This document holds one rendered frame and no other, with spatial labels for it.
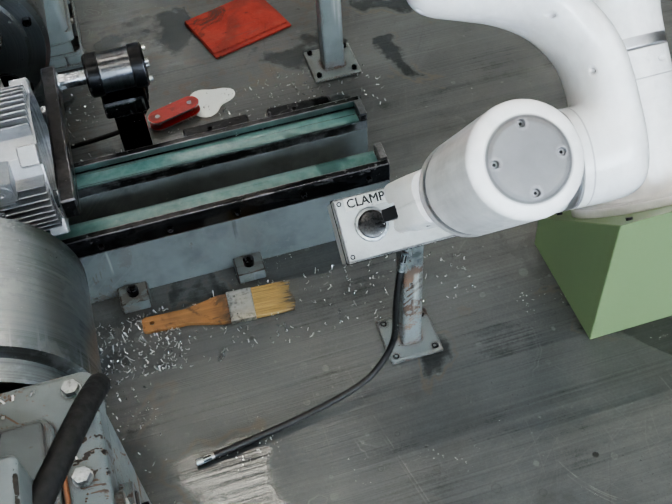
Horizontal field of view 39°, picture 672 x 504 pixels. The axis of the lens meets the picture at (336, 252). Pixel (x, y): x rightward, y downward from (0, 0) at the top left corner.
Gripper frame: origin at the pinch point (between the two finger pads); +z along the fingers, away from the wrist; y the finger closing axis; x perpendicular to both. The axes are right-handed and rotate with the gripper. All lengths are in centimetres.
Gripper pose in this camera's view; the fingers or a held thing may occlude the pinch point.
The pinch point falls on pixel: (425, 207)
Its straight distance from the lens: 95.9
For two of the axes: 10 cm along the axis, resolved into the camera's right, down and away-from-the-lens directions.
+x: 2.6, 9.7, -0.3
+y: -9.6, 2.5, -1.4
